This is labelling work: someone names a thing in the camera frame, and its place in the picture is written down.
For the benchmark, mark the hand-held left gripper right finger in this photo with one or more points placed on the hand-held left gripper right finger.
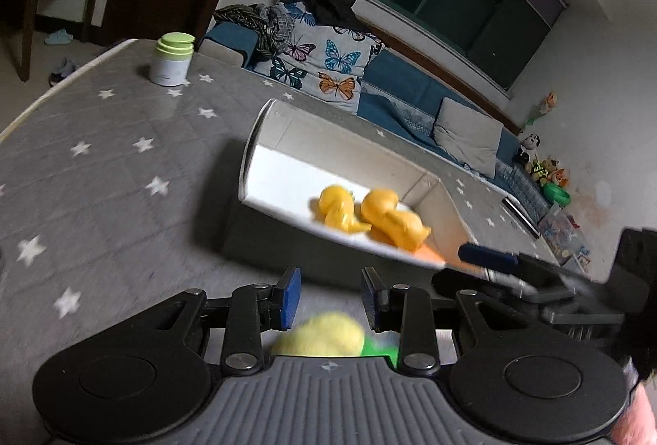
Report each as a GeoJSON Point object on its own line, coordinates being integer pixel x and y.
{"type": "Point", "coordinates": [370, 297]}

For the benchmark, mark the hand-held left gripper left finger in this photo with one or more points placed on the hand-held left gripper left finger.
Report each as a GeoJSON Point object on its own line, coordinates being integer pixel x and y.
{"type": "Point", "coordinates": [289, 297]}

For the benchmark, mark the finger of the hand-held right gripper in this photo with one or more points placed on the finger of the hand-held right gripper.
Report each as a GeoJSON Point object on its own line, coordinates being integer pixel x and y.
{"type": "Point", "coordinates": [477, 285]}
{"type": "Point", "coordinates": [487, 257]}

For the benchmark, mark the yellow green plush toy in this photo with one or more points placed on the yellow green plush toy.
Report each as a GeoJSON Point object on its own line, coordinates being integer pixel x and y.
{"type": "Point", "coordinates": [323, 334]}

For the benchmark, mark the yellow rubber duck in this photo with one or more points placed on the yellow rubber duck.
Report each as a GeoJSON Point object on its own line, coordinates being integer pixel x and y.
{"type": "Point", "coordinates": [392, 219]}
{"type": "Point", "coordinates": [336, 209]}

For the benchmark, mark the white cardboard box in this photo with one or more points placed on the white cardboard box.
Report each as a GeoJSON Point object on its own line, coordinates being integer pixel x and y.
{"type": "Point", "coordinates": [328, 152]}

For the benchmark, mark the person's right forearm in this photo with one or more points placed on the person's right forearm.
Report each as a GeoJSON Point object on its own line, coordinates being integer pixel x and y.
{"type": "Point", "coordinates": [639, 404]}

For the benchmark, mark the black flat device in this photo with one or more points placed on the black flat device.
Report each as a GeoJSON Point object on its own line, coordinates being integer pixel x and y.
{"type": "Point", "coordinates": [521, 215]}

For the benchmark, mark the clear box of toys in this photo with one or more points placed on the clear box of toys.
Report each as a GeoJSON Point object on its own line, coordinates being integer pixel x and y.
{"type": "Point", "coordinates": [564, 237]}

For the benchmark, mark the orange plush toys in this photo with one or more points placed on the orange plush toys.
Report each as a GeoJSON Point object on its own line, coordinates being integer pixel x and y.
{"type": "Point", "coordinates": [552, 172]}

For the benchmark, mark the panda plush toy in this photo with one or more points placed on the panda plush toy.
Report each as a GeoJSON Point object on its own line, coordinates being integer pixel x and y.
{"type": "Point", "coordinates": [528, 147]}

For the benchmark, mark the grey pillow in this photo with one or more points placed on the grey pillow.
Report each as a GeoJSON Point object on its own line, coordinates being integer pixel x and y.
{"type": "Point", "coordinates": [469, 137]}

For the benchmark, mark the small orange green toy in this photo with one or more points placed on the small orange green toy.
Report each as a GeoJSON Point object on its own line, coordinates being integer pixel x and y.
{"type": "Point", "coordinates": [549, 104]}

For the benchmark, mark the blue sofa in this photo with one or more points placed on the blue sofa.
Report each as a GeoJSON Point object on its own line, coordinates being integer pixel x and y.
{"type": "Point", "coordinates": [405, 91]}

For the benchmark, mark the grey star print blanket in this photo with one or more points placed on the grey star print blanket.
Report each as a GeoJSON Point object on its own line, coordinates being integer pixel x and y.
{"type": "Point", "coordinates": [113, 198]}

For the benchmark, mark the butterfly print pillow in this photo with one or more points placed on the butterfly print pillow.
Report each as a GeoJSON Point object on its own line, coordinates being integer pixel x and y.
{"type": "Point", "coordinates": [328, 55]}

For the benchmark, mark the white jar with green lid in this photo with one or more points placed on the white jar with green lid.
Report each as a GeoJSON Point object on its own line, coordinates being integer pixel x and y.
{"type": "Point", "coordinates": [169, 60]}

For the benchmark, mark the striped dark clothes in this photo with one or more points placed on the striped dark clothes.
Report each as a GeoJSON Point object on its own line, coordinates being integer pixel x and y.
{"type": "Point", "coordinates": [262, 27]}

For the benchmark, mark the black jacket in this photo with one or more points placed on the black jacket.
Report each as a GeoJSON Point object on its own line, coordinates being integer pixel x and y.
{"type": "Point", "coordinates": [328, 1]}

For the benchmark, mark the dark slipper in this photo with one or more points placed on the dark slipper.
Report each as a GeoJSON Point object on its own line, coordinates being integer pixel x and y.
{"type": "Point", "coordinates": [64, 71]}

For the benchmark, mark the light blue slipper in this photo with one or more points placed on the light blue slipper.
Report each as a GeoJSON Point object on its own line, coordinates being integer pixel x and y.
{"type": "Point", "coordinates": [57, 37]}

